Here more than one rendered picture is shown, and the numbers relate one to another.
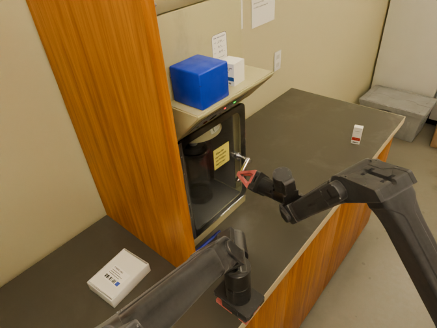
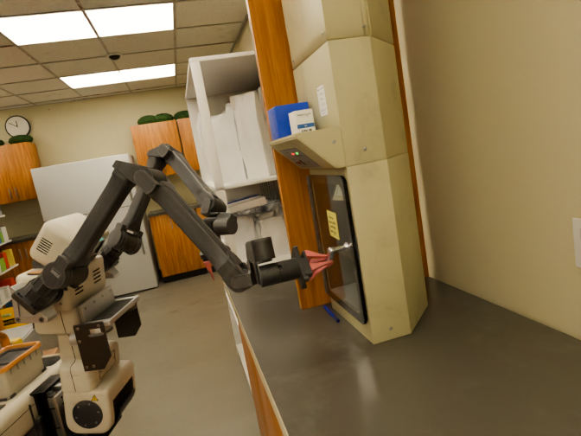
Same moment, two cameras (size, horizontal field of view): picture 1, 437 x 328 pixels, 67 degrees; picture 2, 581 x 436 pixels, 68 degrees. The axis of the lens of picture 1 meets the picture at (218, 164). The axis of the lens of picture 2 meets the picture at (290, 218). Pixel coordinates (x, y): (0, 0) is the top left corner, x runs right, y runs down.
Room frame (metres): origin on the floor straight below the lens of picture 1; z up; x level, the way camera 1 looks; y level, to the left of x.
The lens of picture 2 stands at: (1.44, -1.08, 1.47)
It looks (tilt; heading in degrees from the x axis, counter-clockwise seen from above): 9 degrees down; 123
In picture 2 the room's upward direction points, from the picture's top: 10 degrees counter-clockwise
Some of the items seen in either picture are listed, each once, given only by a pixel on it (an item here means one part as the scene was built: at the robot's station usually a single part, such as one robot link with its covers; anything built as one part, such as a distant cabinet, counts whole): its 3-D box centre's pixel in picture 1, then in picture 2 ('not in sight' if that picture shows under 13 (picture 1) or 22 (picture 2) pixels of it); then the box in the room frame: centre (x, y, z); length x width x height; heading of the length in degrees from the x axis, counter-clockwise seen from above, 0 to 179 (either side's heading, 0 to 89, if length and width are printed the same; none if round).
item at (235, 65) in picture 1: (231, 71); (302, 122); (0.86, -0.06, 1.54); 0.05 x 0.05 x 0.06; 51
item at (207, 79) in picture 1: (199, 81); (289, 121); (0.77, 0.03, 1.56); 0.10 x 0.10 x 0.09; 47
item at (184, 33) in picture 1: (184, 126); (370, 189); (0.96, 0.10, 1.33); 0.32 x 0.25 x 0.77; 137
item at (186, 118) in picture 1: (224, 103); (303, 153); (0.83, -0.03, 1.46); 0.32 x 0.12 x 0.10; 137
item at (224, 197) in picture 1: (217, 173); (335, 243); (0.87, 0.01, 1.19); 0.30 x 0.01 x 0.40; 136
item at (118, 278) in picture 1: (119, 276); not in sight; (0.66, 0.35, 0.96); 0.16 x 0.12 x 0.04; 142
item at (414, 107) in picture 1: (393, 113); not in sight; (2.89, -1.80, 0.17); 0.60 x 0.42 x 0.33; 45
